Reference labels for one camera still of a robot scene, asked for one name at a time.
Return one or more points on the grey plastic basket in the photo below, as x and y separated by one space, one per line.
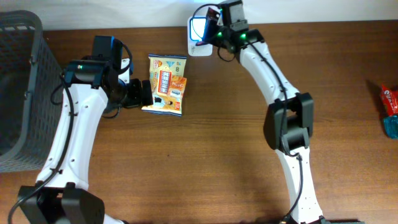
29 76

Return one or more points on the blue mouthwash bottle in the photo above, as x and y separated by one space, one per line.
390 126

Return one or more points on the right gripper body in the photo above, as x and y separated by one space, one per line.
219 37

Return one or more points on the dark crinkled wrapper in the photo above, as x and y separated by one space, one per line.
213 14

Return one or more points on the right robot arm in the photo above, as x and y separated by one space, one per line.
288 125

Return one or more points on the red snack packet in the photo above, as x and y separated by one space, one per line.
389 100

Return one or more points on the white barcode scanner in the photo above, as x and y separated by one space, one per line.
195 31

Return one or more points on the yellow snack bag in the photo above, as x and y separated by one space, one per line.
161 70

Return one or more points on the orange small packet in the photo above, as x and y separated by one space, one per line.
177 87

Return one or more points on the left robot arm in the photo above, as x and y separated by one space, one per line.
91 89

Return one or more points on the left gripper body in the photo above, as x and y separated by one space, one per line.
133 96

